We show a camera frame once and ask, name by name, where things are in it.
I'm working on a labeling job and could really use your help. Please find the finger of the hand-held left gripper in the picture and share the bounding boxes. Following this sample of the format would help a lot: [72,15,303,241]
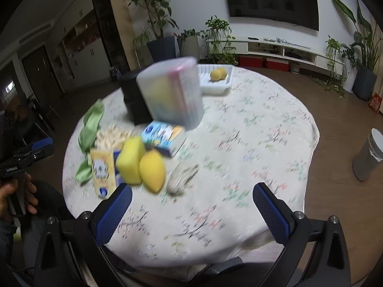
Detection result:
[13,147,55,164]
[31,138,54,153]

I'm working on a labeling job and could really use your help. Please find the black container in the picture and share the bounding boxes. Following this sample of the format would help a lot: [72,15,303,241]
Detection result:
[118,69,154,126]

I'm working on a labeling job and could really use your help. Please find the white plastic tray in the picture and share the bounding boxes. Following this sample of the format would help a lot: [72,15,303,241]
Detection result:
[197,64,234,95]

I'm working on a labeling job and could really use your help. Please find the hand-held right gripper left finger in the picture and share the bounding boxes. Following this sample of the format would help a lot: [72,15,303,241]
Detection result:
[33,182,134,287]

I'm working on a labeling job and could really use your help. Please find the small leafy plant on stand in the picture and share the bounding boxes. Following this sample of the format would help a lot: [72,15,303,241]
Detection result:
[325,36,360,96]

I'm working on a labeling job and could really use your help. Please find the yellow lemon-shaped soft toy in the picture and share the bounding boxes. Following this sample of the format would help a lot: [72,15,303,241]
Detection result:
[138,150,166,194]

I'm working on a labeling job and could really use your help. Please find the tall plant in dark pot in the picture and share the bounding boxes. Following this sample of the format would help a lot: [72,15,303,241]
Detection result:
[127,0,180,63]

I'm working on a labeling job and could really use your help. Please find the grey cloth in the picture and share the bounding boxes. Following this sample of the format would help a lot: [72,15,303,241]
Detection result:
[165,162,200,197]

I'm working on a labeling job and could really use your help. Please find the large-leaf plant in grey pot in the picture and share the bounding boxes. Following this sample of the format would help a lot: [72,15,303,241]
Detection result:
[331,0,383,100]

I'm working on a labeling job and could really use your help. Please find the grey trash can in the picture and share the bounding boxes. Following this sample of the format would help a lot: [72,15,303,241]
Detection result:
[352,128,383,181]

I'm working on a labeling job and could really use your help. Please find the cream fluffy cloth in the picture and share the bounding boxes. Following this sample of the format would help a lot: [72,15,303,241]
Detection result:
[96,124,132,150]

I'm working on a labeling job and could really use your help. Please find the black wall television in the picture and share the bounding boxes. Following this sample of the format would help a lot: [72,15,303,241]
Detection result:
[223,0,320,31]

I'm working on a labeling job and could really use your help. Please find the small red box on floor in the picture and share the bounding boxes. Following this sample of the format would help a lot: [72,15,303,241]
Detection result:
[368,93,383,114]

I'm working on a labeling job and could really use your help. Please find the white television cabinet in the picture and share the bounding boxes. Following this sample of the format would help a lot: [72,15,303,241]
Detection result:
[206,37,356,77]

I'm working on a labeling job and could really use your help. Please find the green cloth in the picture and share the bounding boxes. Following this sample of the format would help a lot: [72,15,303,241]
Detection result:
[75,100,105,186]

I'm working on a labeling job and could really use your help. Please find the vine plant on metal stand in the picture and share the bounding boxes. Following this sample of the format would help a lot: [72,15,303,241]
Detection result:
[200,15,240,66]

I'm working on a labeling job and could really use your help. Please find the small yellow round soft toy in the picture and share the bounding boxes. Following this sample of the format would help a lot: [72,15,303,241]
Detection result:
[209,68,228,82]

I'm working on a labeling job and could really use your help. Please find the blue tissue box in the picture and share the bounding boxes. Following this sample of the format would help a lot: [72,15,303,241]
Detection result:
[141,120,187,158]

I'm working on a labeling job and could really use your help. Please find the white wall cabinet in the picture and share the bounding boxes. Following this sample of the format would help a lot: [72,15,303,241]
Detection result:
[57,9,105,81]

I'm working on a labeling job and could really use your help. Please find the translucent plastic container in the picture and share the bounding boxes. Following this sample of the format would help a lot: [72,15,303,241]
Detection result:
[136,56,205,130]

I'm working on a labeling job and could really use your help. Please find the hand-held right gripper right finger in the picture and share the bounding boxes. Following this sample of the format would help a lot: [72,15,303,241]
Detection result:
[252,182,352,287]

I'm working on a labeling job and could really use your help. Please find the yellow tissue pack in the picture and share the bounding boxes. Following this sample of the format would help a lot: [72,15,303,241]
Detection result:
[90,148,126,199]

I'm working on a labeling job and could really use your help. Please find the red storage box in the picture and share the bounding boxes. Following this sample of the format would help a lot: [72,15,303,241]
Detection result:
[239,55,264,68]
[265,58,290,72]

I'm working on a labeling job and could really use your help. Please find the yellow sponge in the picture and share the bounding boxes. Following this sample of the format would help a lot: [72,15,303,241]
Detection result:
[115,137,146,185]

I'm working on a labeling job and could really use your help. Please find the person's left hand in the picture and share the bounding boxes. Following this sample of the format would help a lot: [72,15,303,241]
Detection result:
[0,173,39,222]

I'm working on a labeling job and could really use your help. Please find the plant in grey ribbed pot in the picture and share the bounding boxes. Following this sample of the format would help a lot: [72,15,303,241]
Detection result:
[176,29,207,59]

